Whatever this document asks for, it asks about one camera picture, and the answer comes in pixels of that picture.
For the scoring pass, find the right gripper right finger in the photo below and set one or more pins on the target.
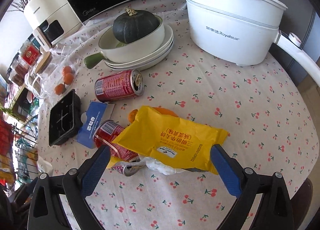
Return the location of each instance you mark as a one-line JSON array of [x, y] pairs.
[[274, 211]]

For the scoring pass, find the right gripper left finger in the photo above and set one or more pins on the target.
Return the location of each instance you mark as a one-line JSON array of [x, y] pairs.
[[46, 210]]

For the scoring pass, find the crushed red soda can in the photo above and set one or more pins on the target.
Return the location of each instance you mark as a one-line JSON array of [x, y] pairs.
[[123, 160]]

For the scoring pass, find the yellow snack wrapper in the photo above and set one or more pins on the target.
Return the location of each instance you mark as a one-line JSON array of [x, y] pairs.
[[175, 142]]

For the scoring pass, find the blue paper carton piece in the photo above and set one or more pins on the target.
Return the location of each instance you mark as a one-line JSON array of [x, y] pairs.
[[92, 118]]

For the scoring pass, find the white tissue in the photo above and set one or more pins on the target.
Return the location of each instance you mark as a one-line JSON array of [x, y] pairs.
[[158, 166]]

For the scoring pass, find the orange peel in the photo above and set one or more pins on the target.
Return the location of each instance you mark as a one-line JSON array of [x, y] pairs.
[[149, 113]]

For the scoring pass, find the cherry print tablecloth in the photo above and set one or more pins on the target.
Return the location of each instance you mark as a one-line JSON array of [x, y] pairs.
[[269, 125]]

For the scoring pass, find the black plastic tray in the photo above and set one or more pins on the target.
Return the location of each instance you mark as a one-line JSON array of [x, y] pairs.
[[65, 119]]

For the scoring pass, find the small orange tomato top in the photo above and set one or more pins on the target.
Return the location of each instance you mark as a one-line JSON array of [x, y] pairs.
[[66, 70]]

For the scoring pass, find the upright-lying red soda can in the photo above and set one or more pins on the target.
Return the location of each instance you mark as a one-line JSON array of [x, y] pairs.
[[127, 83]]

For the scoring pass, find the red label jar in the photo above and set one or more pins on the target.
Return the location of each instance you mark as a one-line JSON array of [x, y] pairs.
[[29, 53]]

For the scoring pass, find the cream countertop appliance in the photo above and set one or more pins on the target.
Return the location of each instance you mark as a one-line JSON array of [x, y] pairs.
[[51, 21]]

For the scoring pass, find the stacked white plates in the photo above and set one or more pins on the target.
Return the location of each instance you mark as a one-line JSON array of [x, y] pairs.
[[166, 46]]

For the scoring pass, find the white Royalstar electric pot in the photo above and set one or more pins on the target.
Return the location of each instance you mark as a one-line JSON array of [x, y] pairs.
[[242, 31]]

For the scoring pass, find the dark green pumpkin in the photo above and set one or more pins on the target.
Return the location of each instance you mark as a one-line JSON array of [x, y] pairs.
[[133, 25]]

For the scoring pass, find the black wire rack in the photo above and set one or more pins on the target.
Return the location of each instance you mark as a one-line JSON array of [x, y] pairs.
[[18, 150]]

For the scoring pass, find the cream pan green handle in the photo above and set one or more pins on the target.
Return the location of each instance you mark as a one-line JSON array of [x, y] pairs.
[[115, 51]]

